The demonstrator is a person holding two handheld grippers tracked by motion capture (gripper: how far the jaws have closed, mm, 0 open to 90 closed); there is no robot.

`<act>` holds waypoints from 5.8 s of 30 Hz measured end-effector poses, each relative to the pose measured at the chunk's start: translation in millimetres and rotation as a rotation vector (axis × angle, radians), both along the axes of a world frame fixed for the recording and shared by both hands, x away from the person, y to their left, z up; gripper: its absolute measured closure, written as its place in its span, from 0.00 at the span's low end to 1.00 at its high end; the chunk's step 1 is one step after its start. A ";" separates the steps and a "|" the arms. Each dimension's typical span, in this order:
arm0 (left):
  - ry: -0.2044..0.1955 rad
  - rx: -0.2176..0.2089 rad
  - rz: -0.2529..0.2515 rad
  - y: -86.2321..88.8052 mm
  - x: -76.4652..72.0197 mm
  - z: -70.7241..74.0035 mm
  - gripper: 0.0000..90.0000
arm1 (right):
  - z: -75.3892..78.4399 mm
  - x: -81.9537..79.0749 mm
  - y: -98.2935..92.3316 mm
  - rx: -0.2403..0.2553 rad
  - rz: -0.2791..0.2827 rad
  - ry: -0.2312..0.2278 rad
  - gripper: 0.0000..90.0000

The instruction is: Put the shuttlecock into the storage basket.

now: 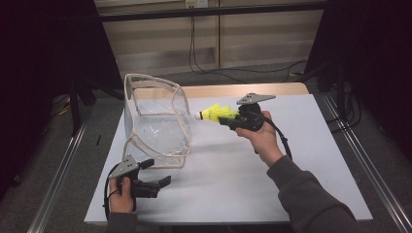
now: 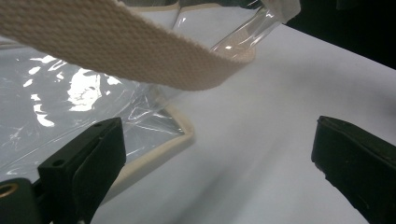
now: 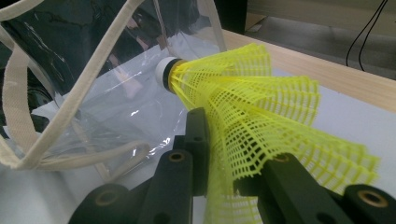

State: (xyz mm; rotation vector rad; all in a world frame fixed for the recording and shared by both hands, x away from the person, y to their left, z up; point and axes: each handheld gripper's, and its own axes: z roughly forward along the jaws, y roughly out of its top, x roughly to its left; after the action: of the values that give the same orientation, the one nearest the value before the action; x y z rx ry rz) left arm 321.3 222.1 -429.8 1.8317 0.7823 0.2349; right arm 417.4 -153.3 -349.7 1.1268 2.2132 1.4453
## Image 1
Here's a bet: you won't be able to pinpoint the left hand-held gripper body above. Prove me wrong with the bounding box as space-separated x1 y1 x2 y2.
108 153 161 199

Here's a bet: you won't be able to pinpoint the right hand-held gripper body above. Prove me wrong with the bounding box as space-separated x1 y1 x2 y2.
230 92 277 132

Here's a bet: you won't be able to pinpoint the clear plastic bag beige trim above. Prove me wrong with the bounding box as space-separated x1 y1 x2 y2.
122 73 192 169

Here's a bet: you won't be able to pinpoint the person's right hand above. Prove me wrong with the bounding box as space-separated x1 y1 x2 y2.
234 110 287 168

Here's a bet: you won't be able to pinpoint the person's left hand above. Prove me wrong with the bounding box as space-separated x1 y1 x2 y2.
108 176 136 214

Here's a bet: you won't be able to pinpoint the black metal stand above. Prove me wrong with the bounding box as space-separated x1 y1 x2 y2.
66 77 124 137

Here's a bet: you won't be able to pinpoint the black metal bar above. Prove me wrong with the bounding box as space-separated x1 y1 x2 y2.
96 1 328 23

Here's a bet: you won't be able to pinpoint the black curtain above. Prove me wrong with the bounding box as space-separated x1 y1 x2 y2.
0 0 124 198
304 0 412 163

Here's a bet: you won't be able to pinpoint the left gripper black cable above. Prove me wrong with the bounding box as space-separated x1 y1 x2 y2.
102 163 122 221

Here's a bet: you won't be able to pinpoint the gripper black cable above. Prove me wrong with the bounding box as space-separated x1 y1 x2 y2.
102 163 122 221
256 111 293 161

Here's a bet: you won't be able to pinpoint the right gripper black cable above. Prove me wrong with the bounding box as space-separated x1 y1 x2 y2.
256 111 293 161

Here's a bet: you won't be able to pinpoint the aluminium floor rail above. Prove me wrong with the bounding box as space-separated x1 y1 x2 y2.
27 106 95 233
324 95 412 233

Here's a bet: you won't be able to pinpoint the black striped power cable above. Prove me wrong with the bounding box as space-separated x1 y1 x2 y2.
189 8 309 84

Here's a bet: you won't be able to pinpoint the yellow and black cables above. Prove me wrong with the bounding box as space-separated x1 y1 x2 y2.
51 95 74 117

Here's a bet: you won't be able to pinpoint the bundle of black cables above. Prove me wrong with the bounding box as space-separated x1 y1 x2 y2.
326 82 363 134

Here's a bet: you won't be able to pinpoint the white wall socket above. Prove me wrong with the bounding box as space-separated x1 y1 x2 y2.
185 0 209 9

